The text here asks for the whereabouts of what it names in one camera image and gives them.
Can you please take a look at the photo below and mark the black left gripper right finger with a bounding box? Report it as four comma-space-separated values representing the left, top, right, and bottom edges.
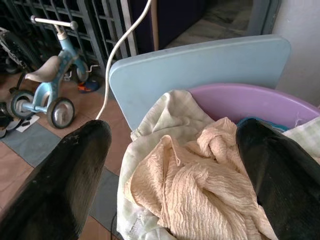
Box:
235, 118, 320, 240

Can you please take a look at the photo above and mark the dark metal grille gate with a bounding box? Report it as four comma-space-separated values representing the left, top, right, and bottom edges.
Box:
0, 0, 139, 73

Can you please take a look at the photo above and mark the light blue child tricycle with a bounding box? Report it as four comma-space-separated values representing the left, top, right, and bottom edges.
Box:
5, 14, 90, 130

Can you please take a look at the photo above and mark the black bicycle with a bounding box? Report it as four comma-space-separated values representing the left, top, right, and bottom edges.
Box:
0, 26, 42, 76

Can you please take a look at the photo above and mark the white cable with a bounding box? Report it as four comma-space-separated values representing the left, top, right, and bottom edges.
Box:
95, 0, 153, 121

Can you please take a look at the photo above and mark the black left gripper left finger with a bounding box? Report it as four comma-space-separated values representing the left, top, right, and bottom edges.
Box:
0, 119, 112, 240

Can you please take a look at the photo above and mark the blue and orange toy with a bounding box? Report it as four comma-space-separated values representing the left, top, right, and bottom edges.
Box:
77, 79, 101, 93

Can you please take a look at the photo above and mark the purple plastic laundry basin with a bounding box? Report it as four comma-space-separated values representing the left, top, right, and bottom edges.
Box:
186, 83, 320, 131

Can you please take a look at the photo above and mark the blue garment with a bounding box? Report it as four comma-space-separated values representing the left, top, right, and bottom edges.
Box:
236, 116, 291, 133

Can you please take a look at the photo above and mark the light blue plastic board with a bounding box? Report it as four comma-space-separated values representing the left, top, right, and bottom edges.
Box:
109, 34, 292, 131

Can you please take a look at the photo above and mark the peach crinkled cloth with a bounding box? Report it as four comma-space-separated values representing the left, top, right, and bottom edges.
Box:
124, 116, 279, 240

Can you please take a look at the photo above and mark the wooden pole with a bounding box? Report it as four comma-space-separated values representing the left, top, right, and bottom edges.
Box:
151, 0, 160, 52

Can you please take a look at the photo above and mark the pale checked cloth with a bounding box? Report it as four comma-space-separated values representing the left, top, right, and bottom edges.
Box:
116, 89, 320, 240

